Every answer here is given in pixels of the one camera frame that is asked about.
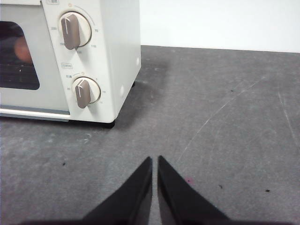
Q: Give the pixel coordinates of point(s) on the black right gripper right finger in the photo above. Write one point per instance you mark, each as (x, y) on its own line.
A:
(178, 199)

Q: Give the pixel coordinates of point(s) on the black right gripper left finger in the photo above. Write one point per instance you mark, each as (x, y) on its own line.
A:
(131, 199)

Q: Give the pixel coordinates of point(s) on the small beige oven knob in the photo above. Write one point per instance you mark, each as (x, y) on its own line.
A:
(82, 93)

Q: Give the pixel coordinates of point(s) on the cream Toshiba toaster oven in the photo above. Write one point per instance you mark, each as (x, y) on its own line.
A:
(117, 70)

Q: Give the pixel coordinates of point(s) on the large beige oven knob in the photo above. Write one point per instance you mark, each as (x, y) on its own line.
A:
(71, 31)

